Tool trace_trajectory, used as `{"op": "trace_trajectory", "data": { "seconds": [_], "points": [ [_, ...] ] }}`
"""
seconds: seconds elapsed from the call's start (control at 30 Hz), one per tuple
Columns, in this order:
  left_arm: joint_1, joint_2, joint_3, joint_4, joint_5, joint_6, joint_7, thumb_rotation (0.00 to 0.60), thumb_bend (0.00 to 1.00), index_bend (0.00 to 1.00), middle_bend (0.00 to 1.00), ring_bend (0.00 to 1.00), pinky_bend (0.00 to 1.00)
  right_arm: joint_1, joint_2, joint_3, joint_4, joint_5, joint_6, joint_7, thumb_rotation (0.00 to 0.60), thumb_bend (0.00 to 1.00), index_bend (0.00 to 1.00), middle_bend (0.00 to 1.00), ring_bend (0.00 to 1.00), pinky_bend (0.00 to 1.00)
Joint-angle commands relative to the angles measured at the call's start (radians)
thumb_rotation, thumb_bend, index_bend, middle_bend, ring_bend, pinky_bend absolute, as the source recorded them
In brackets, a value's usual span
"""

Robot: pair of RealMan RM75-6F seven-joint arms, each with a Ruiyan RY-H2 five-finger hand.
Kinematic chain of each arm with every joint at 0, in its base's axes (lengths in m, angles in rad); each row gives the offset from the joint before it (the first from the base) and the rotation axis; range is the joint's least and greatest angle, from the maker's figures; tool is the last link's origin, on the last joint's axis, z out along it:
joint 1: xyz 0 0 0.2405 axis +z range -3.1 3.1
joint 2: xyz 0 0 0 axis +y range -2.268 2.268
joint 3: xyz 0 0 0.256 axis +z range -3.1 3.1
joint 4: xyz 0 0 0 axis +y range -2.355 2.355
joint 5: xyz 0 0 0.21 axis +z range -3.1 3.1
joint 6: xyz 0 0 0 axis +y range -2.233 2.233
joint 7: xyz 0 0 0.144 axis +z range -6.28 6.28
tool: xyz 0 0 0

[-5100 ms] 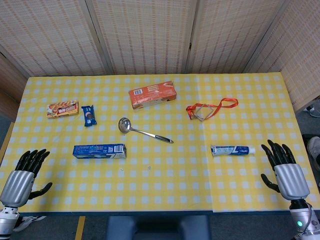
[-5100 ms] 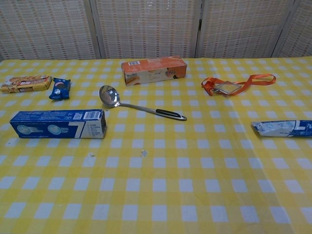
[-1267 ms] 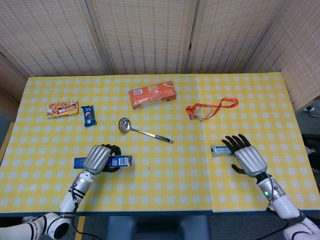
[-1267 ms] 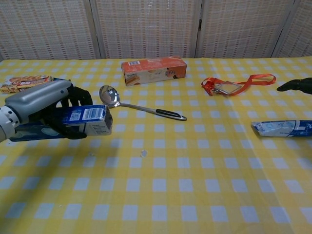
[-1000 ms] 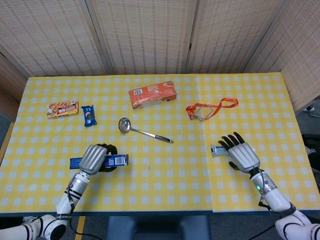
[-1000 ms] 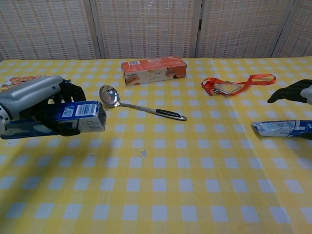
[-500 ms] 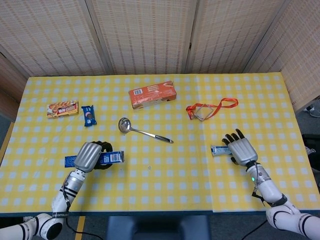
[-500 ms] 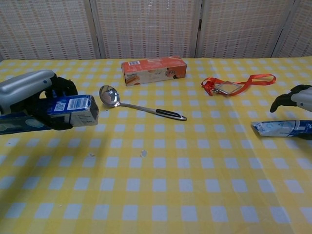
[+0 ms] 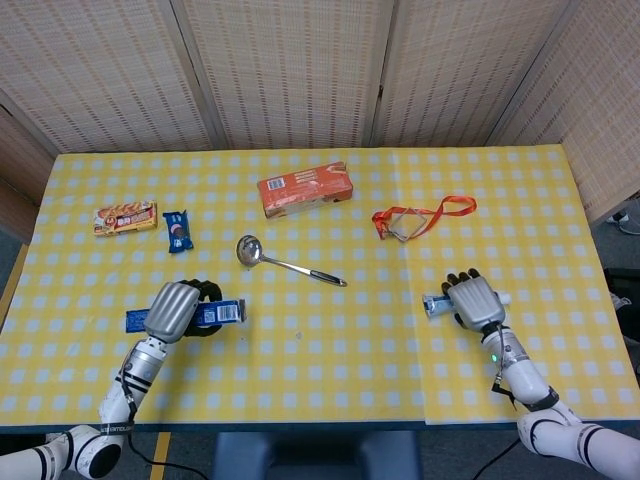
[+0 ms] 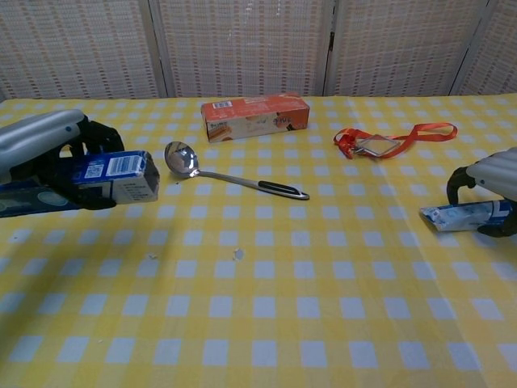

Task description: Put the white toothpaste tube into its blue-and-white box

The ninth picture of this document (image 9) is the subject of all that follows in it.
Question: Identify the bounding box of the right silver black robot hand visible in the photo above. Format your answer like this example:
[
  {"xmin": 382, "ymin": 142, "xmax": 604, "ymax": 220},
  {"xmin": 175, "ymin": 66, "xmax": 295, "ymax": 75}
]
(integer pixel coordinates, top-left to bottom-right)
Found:
[{"xmin": 440, "ymin": 268, "xmax": 507, "ymax": 334}]

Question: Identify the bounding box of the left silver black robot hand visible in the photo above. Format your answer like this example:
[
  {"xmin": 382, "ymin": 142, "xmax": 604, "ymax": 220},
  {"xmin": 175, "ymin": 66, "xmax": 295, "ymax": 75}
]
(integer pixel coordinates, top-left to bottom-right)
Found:
[{"xmin": 143, "ymin": 279, "xmax": 225, "ymax": 345}]

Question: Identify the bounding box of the white blue tube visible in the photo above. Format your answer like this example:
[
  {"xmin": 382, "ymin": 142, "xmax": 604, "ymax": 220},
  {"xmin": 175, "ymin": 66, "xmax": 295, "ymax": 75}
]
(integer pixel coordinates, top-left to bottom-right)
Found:
[{"xmin": 422, "ymin": 292, "xmax": 512, "ymax": 320}]

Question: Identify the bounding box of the blue toothpaste box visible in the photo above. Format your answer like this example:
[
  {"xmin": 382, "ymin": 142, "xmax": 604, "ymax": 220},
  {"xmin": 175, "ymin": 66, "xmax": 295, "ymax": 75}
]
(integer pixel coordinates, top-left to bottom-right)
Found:
[{"xmin": 124, "ymin": 298, "xmax": 249, "ymax": 333}]

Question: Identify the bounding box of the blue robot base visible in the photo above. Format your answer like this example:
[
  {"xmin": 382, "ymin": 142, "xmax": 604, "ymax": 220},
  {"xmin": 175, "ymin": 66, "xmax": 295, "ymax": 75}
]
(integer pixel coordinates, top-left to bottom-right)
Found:
[{"xmin": 212, "ymin": 430, "xmax": 424, "ymax": 480}]

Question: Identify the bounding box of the yellow red snack packet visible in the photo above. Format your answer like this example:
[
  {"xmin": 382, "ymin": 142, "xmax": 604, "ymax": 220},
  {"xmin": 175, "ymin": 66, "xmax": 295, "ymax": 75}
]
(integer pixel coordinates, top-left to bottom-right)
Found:
[{"xmin": 92, "ymin": 200, "xmax": 159, "ymax": 238}]

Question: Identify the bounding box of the yellow white checkered tablecloth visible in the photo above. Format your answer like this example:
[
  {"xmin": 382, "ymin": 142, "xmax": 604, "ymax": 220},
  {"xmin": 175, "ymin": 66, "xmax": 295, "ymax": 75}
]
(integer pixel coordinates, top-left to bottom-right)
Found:
[{"xmin": 0, "ymin": 147, "xmax": 640, "ymax": 434}]

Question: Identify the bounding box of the orange cardboard box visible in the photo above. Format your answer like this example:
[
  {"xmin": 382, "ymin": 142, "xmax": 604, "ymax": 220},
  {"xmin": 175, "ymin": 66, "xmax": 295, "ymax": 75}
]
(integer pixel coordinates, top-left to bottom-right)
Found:
[{"xmin": 256, "ymin": 160, "xmax": 355, "ymax": 220}]

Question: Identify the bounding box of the blue cookie packet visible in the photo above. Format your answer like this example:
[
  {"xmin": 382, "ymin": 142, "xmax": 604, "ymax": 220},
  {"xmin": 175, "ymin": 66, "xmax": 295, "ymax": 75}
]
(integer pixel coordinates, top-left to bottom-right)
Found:
[{"xmin": 162, "ymin": 209, "xmax": 195, "ymax": 254}]

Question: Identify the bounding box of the clear badge holder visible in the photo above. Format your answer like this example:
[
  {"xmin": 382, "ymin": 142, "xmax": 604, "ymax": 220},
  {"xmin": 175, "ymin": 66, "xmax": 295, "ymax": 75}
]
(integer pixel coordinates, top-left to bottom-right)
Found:
[{"xmin": 388, "ymin": 207, "xmax": 430, "ymax": 243}]

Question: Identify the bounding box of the black floor equipment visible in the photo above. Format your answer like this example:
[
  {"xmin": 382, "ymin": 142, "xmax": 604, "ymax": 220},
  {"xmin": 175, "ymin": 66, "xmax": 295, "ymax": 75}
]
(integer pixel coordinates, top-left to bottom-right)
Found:
[{"xmin": 602, "ymin": 268, "xmax": 640, "ymax": 346}]

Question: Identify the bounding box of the grey sneaker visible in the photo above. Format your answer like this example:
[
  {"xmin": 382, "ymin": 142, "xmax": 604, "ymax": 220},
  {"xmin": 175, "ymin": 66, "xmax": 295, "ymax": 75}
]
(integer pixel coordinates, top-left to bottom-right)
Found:
[{"xmin": 607, "ymin": 212, "xmax": 640, "ymax": 236}]

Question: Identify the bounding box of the woven folding screen panel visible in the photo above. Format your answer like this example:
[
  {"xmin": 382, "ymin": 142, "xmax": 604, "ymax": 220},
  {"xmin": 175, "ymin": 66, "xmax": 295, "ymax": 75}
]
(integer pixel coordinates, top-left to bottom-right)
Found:
[
  {"xmin": 169, "ymin": 0, "xmax": 396, "ymax": 150},
  {"xmin": 369, "ymin": 0, "xmax": 584, "ymax": 149},
  {"xmin": 0, "ymin": 89, "xmax": 61, "ymax": 246},
  {"xmin": 487, "ymin": 0, "xmax": 640, "ymax": 224},
  {"xmin": 0, "ymin": 0, "xmax": 226, "ymax": 154}
]

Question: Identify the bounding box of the orange lanyard strap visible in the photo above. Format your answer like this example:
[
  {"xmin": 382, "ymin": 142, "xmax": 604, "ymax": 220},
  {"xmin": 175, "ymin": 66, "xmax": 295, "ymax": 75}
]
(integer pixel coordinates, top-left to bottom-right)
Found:
[{"xmin": 371, "ymin": 195, "xmax": 477, "ymax": 240}]

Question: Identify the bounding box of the steel ladle black handle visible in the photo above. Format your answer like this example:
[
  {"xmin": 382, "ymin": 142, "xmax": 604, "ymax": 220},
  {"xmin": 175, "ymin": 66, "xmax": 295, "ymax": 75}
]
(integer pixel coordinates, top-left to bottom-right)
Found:
[{"xmin": 236, "ymin": 234, "xmax": 348, "ymax": 288}]

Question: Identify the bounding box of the black power cable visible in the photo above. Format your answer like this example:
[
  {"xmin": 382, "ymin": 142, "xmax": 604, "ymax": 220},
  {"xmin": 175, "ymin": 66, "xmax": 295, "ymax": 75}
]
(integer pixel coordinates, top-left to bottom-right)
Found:
[
  {"xmin": 127, "ymin": 434, "xmax": 211, "ymax": 480},
  {"xmin": 474, "ymin": 439, "xmax": 521, "ymax": 480}
]

